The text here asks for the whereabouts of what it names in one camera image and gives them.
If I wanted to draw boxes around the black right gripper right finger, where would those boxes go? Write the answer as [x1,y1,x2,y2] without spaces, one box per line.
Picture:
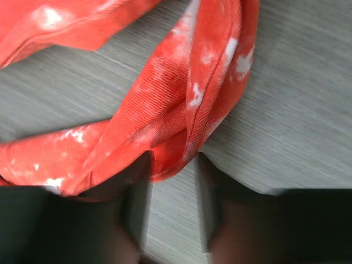
[194,151,276,254]

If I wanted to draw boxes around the orange tie-dye trousers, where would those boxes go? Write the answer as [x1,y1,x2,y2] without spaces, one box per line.
[1,1,260,200]

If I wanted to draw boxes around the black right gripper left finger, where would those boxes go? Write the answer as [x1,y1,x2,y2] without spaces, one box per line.
[74,150,155,254]

